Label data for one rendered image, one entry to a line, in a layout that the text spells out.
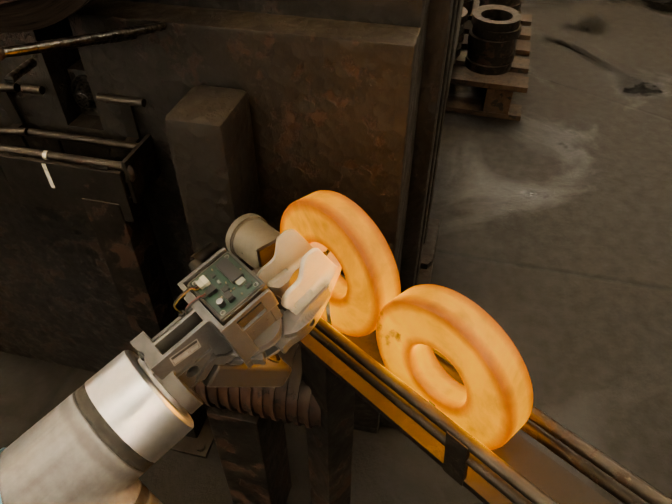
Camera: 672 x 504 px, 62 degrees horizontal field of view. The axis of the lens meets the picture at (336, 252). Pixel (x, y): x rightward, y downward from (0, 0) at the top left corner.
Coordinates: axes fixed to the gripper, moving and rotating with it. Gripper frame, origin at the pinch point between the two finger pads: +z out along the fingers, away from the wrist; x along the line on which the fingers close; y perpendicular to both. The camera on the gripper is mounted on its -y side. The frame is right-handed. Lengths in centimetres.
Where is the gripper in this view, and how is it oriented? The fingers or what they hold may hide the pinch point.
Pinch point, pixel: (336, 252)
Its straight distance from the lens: 55.8
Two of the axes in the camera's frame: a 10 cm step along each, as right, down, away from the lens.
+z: 7.2, -6.3, 2.8
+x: -6.6, -5.1, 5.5
